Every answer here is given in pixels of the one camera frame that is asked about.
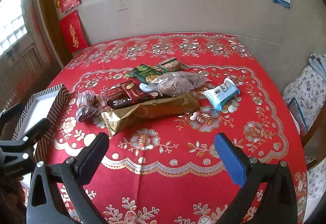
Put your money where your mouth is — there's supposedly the small bag of dates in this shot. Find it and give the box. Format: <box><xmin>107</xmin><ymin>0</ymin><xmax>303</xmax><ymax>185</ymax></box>
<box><xmin>76</xmin><ymin>90</ymin><xmax>97</xmax><ymax>122</ymax></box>

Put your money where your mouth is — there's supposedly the gold foil snack bag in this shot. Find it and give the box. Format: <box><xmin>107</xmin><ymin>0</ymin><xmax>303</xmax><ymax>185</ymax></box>
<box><xmin>101</xmin><ymin>93</ymin><xmax>200</xmax><ymax>137</ymax></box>

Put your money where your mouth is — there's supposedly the dark red coffee packet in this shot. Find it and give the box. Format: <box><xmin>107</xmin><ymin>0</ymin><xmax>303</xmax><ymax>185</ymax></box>
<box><xmin>102</xmin><ymin>81</ymin><xmax>170</xmax><ymax>110</ymax></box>

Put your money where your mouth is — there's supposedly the green biscuit packet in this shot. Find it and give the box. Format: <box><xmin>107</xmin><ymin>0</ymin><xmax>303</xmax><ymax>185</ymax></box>
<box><xmin>126</xmin><ymin>64</ymin><xmax>166</xmax><ymax>84</ymax></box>

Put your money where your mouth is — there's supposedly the white blue snack packet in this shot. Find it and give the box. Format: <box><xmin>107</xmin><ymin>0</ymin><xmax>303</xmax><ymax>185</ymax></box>
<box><xmin>202</xmin><ymin>78</ymin><xmax>240</xmax><ymax>111</ymax></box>

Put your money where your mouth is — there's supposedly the clear bag of brown snacks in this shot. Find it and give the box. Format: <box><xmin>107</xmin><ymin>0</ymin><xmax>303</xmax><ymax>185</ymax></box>
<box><xmin>145</xmin><ymin>71</ymin><xmax>210</xmax><ymax>96</ymax></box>

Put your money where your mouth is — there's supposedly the round brown cake packet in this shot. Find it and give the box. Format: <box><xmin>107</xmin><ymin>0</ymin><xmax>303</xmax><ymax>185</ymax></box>
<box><xmin>159</xmin><ymin>57</ymin><xmax>189</xmax><ymax>72</ymax></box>

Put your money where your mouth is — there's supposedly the striped white storage box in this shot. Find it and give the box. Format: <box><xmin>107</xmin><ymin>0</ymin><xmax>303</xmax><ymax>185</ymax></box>
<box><xmin>12</xmin><ymin>84</ymin><xmax>68</xmax><ymax>162</ymax></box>

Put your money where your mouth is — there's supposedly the barred window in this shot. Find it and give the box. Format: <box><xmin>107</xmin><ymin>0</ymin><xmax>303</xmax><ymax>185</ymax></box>
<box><xmin>0</xmin><ymin>0</ymin><xmax>27</xmax><ymax>55</ymax></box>

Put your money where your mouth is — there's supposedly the lower red hanging decoration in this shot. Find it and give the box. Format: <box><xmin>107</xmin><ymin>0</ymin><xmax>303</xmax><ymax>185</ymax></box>
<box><xmin>60</xmin><ymin>10</ymin><xmax>88</xmax><ymax>54</ymax></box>

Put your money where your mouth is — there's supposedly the floral cushioned chair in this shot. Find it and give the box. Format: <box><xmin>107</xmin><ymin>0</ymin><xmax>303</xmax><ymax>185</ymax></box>
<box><xmin>283</xmin><ymin>53</ymin><xmax>325</xmax><ymax>221</ymax></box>

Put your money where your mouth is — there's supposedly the red floral tablecloth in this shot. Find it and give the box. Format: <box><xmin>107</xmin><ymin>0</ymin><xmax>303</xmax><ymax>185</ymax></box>
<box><xmin>21</xmin><ymin>32</ymin><xmax>308</xmax><ymax>224</ymax></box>

